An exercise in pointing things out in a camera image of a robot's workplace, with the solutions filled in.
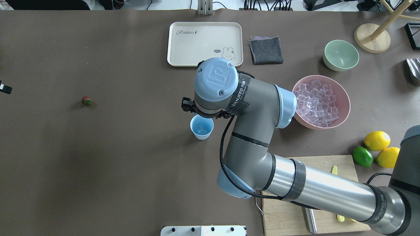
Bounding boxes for bamboo cutting board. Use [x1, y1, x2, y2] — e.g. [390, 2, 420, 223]
[262, 155, 370, 236]

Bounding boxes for yellow lemon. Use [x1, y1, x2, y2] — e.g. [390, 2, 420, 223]
[376, 147, 400, 168]
[363, 130, 390, 151]

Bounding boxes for light blue plastic cup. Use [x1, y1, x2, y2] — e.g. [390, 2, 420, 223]
[190, 115, 214, 140]

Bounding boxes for aluminium frame post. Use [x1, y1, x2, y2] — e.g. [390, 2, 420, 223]
[197, 0, 213, 15]

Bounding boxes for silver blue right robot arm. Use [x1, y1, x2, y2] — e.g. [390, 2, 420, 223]
[181, 58, 420, 236]

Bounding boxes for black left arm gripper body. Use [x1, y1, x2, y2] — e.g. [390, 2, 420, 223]
[0, 82, 12, 94]

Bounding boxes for white camera post base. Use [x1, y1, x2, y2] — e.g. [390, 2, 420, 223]
[160, 225, 247, 236]

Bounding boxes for yellow plastic knife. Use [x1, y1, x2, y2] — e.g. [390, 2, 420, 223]
[331, 165, 345, 222]

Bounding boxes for green ceramic bowl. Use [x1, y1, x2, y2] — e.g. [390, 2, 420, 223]
[323, 39, 360, 72]

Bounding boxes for pink bowl of ice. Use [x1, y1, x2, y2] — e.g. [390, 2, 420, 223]
[292, 75, 351, 130]

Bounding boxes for grey folded cloth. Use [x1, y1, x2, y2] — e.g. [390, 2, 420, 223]
[248, 36, 284, 65]

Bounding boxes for wooden cup tree stand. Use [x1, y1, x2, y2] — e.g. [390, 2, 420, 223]
[354, 0, 420, 53]

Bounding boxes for beige rabbit tray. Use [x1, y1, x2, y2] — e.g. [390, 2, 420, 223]
[167, 22, 243, 67]

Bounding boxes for red strawberry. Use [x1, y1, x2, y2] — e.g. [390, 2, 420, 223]
[81, 96, 93, 106]

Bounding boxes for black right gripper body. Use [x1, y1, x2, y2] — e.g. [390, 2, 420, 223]
[195, 107, 232, 119]

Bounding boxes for green lime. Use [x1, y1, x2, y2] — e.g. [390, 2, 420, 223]
[351, 146, 374, 167]

